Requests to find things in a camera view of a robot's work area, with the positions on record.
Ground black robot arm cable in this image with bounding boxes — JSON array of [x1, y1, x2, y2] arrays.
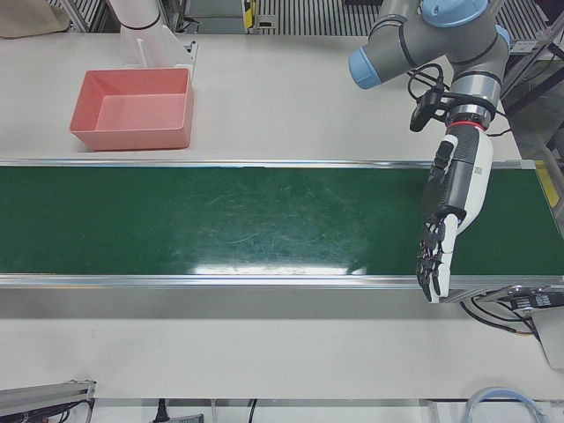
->
[[405, 63, 447, 100]]

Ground white box device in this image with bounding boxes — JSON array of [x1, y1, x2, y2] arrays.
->
[[531, 306, 564, 369]]

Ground light blue cable coil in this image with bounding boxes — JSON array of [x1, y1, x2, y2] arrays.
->
[[465, 386, 532, 423]]

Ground black terminal block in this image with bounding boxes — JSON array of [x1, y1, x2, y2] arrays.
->
[[500, 286, 564, 314]]

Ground white cylindrical robot base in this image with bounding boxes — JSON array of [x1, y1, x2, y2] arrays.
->
[[105, 0, 193, 71]]

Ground green conveyor belt aluminium frame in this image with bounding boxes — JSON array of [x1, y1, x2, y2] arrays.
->
[[0, 158, 564, 305]]

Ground yellow black post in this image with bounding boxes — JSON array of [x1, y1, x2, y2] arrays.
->
[[240, 0, 259, 27]]

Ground pink plastic box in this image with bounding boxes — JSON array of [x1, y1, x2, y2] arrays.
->
[[68, 67, 196, 152]]

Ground beige cloth bag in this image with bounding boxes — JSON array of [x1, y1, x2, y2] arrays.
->
[[0, 0, 70, 39]]

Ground aluminium profile bar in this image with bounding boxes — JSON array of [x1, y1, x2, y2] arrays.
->
[[0, 378, 98, 423]]

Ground small aluminium bracket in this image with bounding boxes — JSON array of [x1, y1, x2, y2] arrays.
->
[[183, 40, 198, 87]]

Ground black conveyor cable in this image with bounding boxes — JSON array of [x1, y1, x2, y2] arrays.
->
[[460, 297, 537, 338]]

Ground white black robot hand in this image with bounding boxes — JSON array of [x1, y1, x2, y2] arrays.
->
[[416, 122, 494, 305]]

